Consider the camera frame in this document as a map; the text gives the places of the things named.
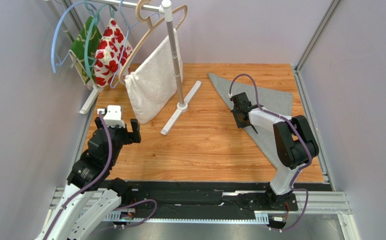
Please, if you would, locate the grey cloth napkin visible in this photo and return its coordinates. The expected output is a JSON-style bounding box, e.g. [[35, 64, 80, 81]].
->
[[207, 73, 293, 168]]

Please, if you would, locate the light blue hanger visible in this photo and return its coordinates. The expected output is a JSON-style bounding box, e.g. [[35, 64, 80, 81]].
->
[[46, 0, 97, 74]]

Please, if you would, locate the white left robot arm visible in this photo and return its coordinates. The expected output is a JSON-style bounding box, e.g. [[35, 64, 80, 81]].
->
[[37, 117, 141, 240]]

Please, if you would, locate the blue wire hanger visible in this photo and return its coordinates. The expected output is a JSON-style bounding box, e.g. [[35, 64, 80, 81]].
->
[[109, 0, 165, 89]]

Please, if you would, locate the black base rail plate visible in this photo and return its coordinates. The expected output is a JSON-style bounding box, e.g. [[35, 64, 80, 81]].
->
[[99, 179, 298, 222]]

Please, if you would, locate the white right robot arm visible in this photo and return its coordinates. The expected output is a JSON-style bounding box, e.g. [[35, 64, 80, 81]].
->
[[230, 92, 319, 196]]

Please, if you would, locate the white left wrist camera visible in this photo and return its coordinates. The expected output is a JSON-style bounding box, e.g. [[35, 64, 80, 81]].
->
[[97, 105, 126, 128]]

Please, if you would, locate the green patterned cloth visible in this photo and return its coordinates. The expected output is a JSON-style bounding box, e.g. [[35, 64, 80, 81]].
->
[[69, 16, 102, 87]]

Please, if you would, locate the teal hanger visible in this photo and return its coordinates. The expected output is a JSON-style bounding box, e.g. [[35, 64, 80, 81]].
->
[[84, 4, 117, 80]]

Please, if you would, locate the white clothes rack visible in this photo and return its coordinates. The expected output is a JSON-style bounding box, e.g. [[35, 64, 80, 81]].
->
[[44, 0, 202, 136]]

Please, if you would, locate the red floral white cloth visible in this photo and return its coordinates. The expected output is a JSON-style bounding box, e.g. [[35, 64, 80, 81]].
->
[[94, 18, 133, 87]]

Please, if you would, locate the white towel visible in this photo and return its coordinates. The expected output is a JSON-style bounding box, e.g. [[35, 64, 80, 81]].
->
[[124, 36, 177, 124]]

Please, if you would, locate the beige wooden hanger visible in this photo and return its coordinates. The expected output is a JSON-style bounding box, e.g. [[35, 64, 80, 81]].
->
[[118, 0, 188, 83]]

